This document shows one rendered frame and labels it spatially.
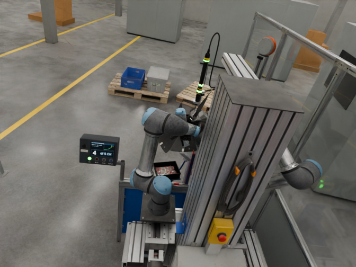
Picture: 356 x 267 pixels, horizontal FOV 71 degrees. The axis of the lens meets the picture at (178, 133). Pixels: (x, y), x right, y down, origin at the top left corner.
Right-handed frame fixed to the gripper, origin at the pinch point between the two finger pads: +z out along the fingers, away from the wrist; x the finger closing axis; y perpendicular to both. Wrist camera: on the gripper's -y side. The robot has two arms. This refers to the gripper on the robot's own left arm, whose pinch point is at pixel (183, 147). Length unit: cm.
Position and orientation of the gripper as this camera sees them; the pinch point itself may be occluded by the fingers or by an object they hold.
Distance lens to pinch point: 203.3
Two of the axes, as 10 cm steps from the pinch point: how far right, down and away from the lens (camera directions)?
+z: 1.4, 8.1, 5.8
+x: -0.4, -5.8, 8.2
